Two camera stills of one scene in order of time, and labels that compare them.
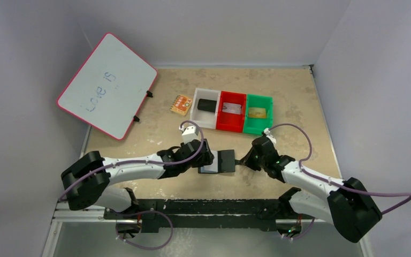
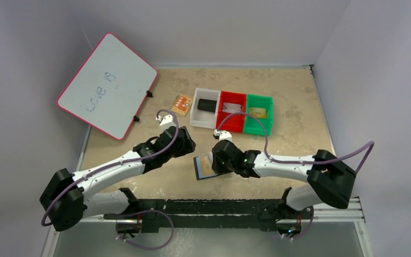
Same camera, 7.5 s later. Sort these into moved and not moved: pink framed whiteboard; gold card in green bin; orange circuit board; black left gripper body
Moved: black left gripper body
Not moved: pink framed whiteboard; gold card in green bin; orange circuit board
